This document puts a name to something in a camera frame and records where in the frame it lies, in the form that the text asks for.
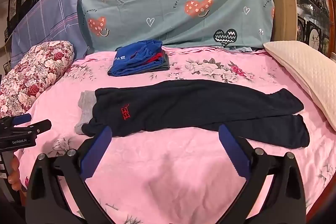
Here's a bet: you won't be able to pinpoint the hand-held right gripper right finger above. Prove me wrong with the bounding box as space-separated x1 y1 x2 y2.
218 124 307 224

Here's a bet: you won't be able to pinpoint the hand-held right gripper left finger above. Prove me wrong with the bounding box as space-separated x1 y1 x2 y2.
25 125 113 224

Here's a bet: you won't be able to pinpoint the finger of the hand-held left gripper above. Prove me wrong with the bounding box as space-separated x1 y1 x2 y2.
0 113 33 128
26 119 52 135

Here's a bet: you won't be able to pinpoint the dark navy pants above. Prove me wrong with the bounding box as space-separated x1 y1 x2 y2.
75 80 310 149

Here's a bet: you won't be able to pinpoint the blue folded pants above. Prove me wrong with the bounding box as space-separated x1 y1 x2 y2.
108 40 163 76

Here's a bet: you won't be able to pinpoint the person's left hand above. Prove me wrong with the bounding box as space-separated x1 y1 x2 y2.
7 155 28 191

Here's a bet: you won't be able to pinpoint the red floral pillow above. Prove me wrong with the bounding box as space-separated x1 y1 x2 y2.
0 40 75 118

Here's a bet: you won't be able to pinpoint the pink floral bedsheet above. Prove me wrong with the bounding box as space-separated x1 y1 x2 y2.
0 45 336 224

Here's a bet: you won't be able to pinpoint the blue plaid pillow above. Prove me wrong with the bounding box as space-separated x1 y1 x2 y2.
10 0 84 67

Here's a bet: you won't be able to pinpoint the grey folded garment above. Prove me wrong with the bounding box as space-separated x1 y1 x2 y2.
143 50 171 73

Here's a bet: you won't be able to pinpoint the cream quilted pillow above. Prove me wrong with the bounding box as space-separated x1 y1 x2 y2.
263 40 336 132

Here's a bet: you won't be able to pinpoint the red folded garment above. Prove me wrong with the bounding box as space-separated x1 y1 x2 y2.
145 52 165 63

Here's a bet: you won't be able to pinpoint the black framed round plate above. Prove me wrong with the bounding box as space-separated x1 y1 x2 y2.
307 20 324 53

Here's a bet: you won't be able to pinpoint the wooden display cabinet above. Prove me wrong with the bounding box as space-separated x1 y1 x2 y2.
287 0 336 60

